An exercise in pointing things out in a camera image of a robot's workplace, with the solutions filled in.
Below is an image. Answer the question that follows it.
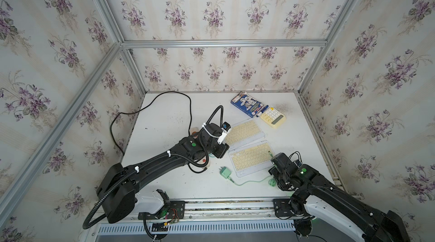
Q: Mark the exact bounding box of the light green usb cable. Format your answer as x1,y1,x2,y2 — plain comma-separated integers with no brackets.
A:
228,150,278,188

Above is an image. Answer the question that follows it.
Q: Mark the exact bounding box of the yellow calculator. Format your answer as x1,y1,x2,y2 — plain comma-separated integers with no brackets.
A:
260,107,286,128

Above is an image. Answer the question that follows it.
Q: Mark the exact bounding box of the blue marker pen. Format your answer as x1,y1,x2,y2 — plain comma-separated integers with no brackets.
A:
256,105,268,117

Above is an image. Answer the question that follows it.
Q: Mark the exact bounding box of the blue treehouse book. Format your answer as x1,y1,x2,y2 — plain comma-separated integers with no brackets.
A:
230,91,267,118

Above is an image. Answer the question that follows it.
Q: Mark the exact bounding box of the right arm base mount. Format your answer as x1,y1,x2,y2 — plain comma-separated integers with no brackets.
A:
273,199,316,237

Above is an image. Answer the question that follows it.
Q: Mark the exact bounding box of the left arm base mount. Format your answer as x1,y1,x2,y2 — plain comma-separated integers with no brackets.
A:
137,189,186,241

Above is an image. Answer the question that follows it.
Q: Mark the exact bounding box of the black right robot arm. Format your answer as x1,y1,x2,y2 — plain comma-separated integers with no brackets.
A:
268,153,411,242

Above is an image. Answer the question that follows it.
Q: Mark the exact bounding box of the white keyboard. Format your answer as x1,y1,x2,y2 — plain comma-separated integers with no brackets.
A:
229,141,275,177
224,119,265,151

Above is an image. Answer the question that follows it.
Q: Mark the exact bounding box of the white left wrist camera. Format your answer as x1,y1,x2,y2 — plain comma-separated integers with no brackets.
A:
217,122,232,145

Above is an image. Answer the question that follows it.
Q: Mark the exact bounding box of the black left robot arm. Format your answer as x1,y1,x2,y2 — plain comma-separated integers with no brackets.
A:
82,105,231,230

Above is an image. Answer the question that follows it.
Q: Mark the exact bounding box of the aluminium frame rail base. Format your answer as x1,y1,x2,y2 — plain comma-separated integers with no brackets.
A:
79,196,295,242

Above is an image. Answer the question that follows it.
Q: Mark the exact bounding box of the light green usb charger plug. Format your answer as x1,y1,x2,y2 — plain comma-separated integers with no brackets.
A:
219,167,232,179

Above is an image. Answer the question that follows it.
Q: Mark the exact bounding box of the black power cable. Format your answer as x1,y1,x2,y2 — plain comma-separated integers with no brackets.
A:
109,91,210,174

